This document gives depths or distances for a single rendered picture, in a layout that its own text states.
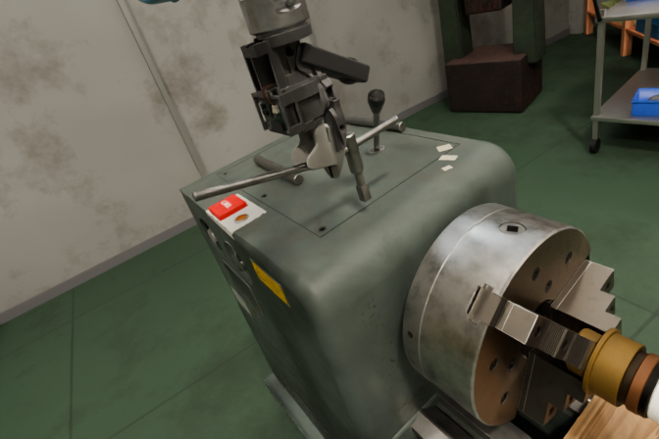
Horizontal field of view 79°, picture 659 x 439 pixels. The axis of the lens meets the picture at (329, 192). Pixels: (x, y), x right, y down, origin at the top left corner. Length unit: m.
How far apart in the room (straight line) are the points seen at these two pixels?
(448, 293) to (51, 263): 3.44
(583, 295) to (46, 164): 3.33
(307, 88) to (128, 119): 3.00
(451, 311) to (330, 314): 0.16
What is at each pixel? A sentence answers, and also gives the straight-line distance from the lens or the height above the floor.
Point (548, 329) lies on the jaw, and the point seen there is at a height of 1.16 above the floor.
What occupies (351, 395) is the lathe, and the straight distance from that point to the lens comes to 0.71.
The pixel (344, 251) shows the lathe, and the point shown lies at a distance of 0.60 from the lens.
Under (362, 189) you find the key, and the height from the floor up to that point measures 1.31.
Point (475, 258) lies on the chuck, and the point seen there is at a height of 1.23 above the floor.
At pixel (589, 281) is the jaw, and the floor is 1.11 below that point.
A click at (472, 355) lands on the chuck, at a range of 0.57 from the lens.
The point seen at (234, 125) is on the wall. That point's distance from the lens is 3.63.
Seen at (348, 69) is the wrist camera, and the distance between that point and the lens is 0.55.
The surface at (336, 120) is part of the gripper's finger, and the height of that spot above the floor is 1.44.
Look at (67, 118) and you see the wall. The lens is 3.44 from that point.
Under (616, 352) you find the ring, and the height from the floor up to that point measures 1.12.
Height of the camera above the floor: 1.61
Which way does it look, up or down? 28 degrees down
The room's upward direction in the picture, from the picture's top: 17 degrees counter-clockwise
